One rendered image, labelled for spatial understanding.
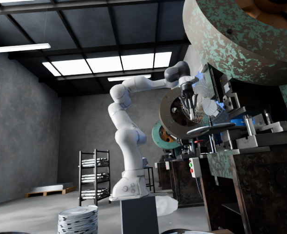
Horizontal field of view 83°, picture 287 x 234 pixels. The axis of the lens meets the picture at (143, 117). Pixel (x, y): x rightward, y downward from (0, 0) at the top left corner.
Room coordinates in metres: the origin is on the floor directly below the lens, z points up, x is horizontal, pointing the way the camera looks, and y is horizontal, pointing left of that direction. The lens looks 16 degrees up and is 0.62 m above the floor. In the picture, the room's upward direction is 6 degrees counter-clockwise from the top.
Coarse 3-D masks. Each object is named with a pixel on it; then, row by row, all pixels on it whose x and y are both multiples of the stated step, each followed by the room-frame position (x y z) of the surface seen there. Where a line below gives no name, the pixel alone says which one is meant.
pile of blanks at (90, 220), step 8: (72, 216) 1.31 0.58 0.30; (80, 216) 1.35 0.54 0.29; (88, 216) 1.36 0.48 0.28; (96, 216) 1.45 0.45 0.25; (64, 224) 1.31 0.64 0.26; (72, 224) 1.31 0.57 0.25; (80, 224) 1.32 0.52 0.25; (88, 224) 1.36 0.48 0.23; (96, 224) 1.44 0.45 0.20; (64, 232) 1.32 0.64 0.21; (72, 232) 1.31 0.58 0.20; (80, 232) 1.32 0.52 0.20; (88, 232) 1.36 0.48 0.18; (96, 232) 1.46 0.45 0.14
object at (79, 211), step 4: (72, 208) 1.56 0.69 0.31; (76, 208) 1.54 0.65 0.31; (80, 208) 1.50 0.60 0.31; (84, 208) 1.48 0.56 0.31; (88, 208) 1.50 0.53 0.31; (92, 208) 1.48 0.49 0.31; (96, 208) 1.47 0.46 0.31; (60, 212) 1.44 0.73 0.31; (64, 212) 1.45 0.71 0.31; (68, 212) 1.44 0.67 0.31; (72, 212) 1.40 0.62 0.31; (76, 212) 1.39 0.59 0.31; (80, 212) 1.40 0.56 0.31; (84, 212) 1.39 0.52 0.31; (88, 212) 1.36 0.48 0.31; (64, 216) 1.32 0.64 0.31; (68, 216) 1.32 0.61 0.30
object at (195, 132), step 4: (216, 124) 0.87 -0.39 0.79; (220, 124) 0.87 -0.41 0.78; (224, 124) 0.88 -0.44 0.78; (228, 124) 0.90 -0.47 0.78; (232, 124) 0.91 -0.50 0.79; (200, 128) 0.90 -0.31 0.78; (204, 128) 0.91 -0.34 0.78; (208, 128) 0.93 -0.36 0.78; (212, 128) 0.95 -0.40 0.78; (188, 132) 1.00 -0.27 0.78; (192, 132) 1.00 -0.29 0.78; (196, 132) 1.03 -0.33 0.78; (200, 132) 1.05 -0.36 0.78
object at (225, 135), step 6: (234, 126) 0.96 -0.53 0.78; (240, 126) 0.95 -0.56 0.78; (204, 132) 1.02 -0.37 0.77; (210, 132) 1.02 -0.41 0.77; (216, 132) 1.04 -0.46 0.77; (222, 132) 1.03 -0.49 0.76; (228, 132) 0.97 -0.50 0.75; (234, 132) 0.97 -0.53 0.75; (240, 132) 0.97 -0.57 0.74; (222, 138) 1.05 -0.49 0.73; (228, 138) 0.98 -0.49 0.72; (234, 138) 0.97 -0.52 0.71; (228, 144) 0.98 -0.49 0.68; (234, 144) 0.97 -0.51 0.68
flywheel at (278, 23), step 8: (240, 0) 0.62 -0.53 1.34; (248, 0) 0.62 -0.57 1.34; (256, 0) 0.61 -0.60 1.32; (264, 0) 0.59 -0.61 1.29; (272, 0) 0.57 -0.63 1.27; (280, 0) 0.57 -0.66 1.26; (248, 8) 0.62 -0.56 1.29; (256, 8) 0.62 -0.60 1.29; (264, 8) 0.61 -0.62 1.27; (272, 8) 0.60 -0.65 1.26; (280, 8) 0.60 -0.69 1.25; (256, 16) 0.62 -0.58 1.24; (264, 16) 0.62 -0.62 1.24; (272, 16) 0.63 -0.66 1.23; (280, 16) 0.63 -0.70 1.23; (272, 24) 0.62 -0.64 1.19; (280, 24) 0.63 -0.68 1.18
